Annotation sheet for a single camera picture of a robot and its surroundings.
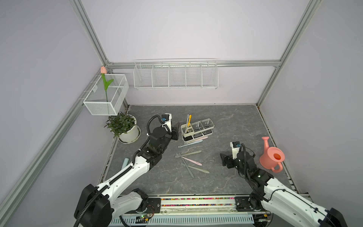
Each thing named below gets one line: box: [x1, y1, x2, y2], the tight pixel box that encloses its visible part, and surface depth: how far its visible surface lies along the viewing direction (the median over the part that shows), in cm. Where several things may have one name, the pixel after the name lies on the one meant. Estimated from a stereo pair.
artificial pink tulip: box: [100, 65, 114, 103], surface depth 87 cm
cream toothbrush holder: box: [180, 118, 215, 143], surface depth 99 cm
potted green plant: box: [103, 112, 142, 144], surface depth 89 cm
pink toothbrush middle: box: [181, 156, 203, 166], surface depth 90 cm
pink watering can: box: [259, 136, 286, 174], surface depth 82 cm
